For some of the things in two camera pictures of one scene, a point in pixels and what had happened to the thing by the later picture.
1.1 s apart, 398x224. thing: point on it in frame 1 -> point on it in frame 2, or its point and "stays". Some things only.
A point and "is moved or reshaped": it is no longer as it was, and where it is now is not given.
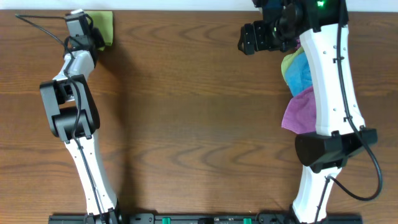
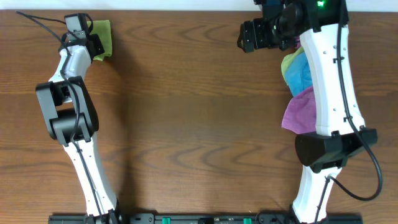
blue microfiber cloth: [298, 75] stays
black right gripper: [249, 38] stays
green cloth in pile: [286, 61] stays
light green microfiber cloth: [103, 22] is moved or reshaped
